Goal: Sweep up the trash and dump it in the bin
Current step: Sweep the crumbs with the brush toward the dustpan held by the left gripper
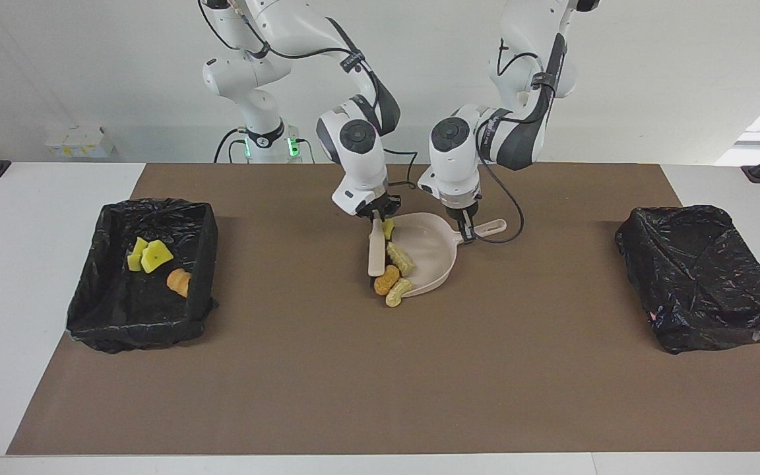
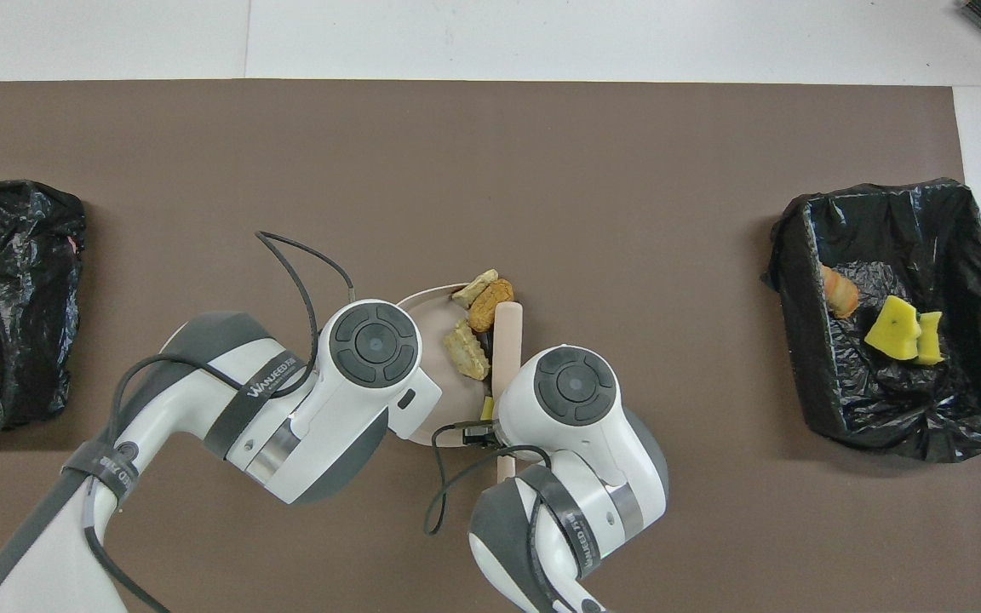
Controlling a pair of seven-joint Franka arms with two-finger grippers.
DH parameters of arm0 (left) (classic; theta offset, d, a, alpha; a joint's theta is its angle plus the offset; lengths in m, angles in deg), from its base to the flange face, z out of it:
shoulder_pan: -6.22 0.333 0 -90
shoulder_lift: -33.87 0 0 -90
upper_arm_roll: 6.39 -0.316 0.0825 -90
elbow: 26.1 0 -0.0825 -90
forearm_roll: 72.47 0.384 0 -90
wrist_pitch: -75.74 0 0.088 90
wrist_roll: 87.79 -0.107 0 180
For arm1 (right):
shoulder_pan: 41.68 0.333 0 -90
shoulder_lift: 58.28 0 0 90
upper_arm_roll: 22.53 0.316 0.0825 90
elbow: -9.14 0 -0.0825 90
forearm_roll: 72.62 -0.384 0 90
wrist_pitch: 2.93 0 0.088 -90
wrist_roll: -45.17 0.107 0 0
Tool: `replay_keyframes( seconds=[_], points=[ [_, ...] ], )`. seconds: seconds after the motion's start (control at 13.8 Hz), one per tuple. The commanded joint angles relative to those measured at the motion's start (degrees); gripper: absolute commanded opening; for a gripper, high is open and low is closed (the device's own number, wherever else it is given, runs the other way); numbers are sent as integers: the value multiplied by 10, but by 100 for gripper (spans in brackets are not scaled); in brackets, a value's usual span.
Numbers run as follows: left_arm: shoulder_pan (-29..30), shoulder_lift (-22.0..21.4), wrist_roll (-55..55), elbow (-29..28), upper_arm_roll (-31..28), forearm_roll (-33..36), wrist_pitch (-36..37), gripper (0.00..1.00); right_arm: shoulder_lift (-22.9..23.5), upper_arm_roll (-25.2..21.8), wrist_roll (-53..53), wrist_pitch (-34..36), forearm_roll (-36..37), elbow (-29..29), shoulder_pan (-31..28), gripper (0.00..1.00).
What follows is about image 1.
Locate open bin with black bag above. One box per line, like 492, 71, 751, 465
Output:
65, 198, 220, 354

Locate black base cable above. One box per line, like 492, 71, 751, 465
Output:
214, 127, 249, 164

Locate beige hand brush black bristles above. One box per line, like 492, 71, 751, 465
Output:
367, 218, 389, 295

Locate beige orange bread chunk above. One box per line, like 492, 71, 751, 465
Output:
166, 267, 192, 299

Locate yellowish beige bread chunk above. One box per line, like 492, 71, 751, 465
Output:
385, 278, 414, 309

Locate white box with yellow labels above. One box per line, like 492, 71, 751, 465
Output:
45, 127, 117, 159

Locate notched yellow sponge piece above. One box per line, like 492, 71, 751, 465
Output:
127, 237, 150, 272

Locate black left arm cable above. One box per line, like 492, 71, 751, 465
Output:
474, 36, 542, 245

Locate pale beige bread chunk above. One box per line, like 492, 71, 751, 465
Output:
387, 241, 416, 278

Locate yellow and green sponge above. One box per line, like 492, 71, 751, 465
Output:
141, 239, 175, 274

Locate beige plastic dustpan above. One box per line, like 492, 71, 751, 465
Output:
390, 212, 507, 299

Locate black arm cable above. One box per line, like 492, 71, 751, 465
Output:
474, 36, 542, 245
197, 0, 418, 193

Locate brown table mat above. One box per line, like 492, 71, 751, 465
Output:
6, 163, 760, 456

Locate brown bread roll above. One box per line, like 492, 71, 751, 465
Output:
373, 265, 401, 296

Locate bin wrapped in black bag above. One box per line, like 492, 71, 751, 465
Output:
614, 205, 760, 355

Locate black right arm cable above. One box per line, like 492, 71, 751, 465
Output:
197, 0, 418, 193

